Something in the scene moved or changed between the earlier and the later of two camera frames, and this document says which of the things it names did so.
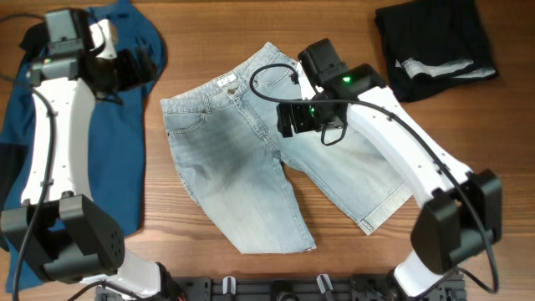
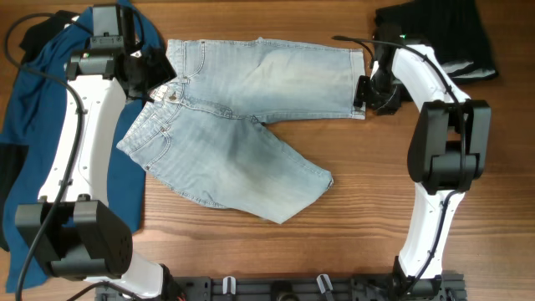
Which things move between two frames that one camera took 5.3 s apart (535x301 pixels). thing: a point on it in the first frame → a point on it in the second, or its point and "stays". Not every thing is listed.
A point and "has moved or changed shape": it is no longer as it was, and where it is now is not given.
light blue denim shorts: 231,159 has moved or changed shape
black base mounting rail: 280,288 stays
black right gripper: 301,123 → 389,106
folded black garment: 428,43 stays
